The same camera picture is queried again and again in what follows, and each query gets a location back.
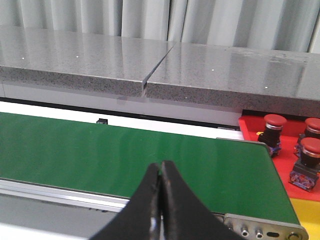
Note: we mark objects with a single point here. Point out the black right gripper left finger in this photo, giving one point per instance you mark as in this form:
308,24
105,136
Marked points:
140,219

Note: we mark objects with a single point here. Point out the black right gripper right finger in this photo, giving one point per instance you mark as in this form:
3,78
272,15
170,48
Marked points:
185,217

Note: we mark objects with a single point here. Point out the grey conveyor end cap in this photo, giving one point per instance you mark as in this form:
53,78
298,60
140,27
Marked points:
252,228

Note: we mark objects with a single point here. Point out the green conveyor belt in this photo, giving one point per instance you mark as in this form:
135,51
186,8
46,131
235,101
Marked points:
228,176

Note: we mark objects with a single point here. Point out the red object at edge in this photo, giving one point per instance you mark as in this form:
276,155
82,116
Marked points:
250,125

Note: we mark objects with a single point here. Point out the yellow plastic tray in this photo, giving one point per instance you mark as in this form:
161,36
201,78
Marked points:
308,213

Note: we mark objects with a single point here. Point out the red mushroom push button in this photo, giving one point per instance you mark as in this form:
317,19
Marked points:
274,124

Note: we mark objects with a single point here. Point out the grey stone slab right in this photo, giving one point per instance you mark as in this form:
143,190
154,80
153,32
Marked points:
274,81

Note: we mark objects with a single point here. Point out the grey stone countertop slab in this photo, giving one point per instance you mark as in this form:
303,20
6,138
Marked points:
79,61

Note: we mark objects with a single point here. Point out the white pleated curtain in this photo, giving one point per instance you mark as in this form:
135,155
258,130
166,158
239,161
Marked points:
289,25

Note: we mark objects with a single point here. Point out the black connector with cable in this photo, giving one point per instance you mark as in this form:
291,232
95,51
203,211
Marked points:
102,121

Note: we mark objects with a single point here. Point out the aluminium conveyor side rail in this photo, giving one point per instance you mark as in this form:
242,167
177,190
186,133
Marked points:
63,196

